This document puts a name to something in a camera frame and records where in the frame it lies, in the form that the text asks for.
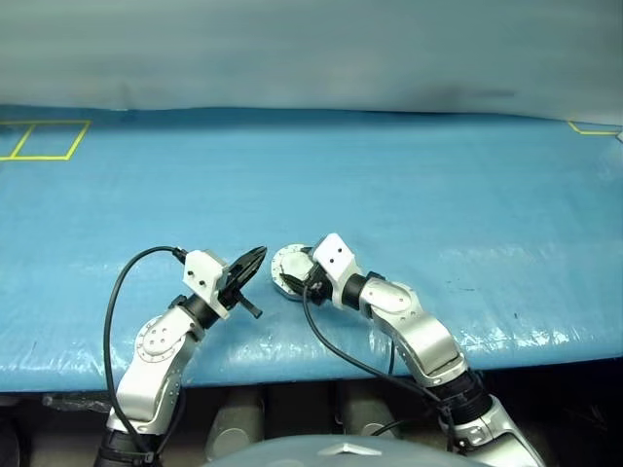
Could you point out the grey robot torso with emblem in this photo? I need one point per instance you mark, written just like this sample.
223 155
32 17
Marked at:
316 455

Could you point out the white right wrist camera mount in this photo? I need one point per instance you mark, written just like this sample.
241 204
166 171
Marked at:
336 262

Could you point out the silver finned rotor disc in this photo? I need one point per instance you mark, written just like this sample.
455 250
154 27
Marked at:
294 265

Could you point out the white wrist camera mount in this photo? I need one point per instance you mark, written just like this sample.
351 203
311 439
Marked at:
336 262
204 275

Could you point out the grey rounded robot leg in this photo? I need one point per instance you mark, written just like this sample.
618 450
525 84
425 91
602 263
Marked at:
236 423
365 413

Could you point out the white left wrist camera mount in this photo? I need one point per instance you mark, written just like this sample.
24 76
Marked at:
204 275

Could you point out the blue plastic table cover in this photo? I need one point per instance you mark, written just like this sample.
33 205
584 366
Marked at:
292 170

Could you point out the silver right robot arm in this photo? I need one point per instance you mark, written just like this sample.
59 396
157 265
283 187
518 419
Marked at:
418 331

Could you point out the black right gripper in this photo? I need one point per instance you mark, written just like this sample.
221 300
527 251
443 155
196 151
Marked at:
316 289

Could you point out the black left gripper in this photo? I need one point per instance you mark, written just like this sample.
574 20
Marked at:
233 294

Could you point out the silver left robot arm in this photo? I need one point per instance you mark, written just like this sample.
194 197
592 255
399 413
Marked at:
156 360

